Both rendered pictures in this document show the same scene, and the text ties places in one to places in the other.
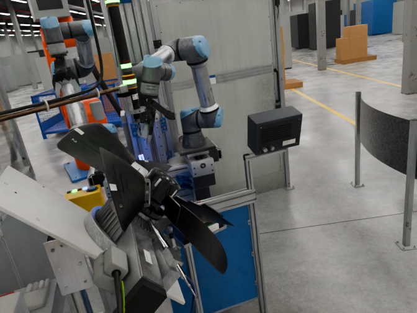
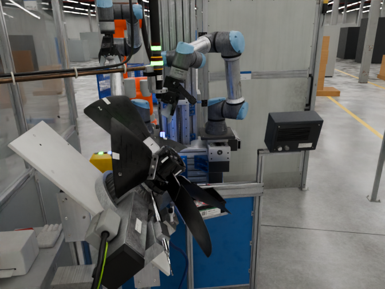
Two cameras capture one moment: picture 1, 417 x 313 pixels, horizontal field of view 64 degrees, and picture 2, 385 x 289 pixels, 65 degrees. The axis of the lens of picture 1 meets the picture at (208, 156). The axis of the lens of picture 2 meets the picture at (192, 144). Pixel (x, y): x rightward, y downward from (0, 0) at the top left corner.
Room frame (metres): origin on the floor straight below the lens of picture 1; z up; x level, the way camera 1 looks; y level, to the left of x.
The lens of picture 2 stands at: (0.06, -0.08, 1.64)
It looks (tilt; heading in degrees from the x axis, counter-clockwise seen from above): 20 degrees down; 10
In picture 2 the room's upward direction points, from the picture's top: 1 degrees counter-clockwise
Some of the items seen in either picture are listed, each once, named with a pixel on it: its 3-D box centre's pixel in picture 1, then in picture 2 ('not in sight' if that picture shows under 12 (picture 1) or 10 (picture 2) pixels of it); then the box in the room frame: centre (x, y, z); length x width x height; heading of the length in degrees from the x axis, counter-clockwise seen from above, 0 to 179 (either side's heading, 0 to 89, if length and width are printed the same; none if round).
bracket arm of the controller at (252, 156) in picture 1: (264, 153); (279, 151); (1.67, -0.30, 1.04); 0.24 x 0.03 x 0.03; 105
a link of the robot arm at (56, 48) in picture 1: (56, 49); (106, 27); (1.61, 0.60, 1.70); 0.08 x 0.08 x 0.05
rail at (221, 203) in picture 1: (174, 216); (183, 192); (1.54, 0.22, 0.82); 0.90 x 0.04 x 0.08; 105
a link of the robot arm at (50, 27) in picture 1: (51, 30); (105, 10); (1.61, 0.60, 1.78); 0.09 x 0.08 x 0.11; 19
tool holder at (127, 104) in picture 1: (131, 98); (155, 78); (1.15, 0.23, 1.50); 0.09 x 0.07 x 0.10; 140
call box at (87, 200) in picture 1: (85, 201); (107, 164); (1.44, 0.60, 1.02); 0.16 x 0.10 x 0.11; 105
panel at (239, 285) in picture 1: (186, 274); (185, 248); (1.54, 0.22, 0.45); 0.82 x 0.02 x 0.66; 105
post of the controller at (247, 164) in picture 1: (248, 171); (259, 166); (1.64, -0.20, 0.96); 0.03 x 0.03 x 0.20; 15
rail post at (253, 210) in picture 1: (257, 260); (255, 250); (1.64, -0.20, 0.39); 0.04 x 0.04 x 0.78; 15
